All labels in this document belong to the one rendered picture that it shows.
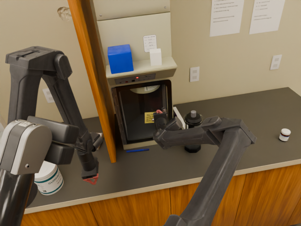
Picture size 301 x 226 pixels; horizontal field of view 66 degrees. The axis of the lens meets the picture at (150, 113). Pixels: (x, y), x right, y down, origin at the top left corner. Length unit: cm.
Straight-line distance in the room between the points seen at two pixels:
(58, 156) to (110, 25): 76
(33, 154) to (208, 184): 39
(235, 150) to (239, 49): 124
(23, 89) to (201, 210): 51
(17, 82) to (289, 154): 136
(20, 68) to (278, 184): 152
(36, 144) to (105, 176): 98
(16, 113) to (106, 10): 59
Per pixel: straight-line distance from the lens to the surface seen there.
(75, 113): 83
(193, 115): 126
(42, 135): 40
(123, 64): 102
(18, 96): 66
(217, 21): 166
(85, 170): 106
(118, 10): 107
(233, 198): 163
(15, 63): 66
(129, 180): 130
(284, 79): 215
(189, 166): 134
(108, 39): 110
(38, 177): 129
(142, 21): 108
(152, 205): 146
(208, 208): 57
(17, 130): 40
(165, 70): 106
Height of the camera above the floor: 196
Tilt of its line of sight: 36 degrees down
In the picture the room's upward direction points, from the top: 6 degrees counter-clockwise
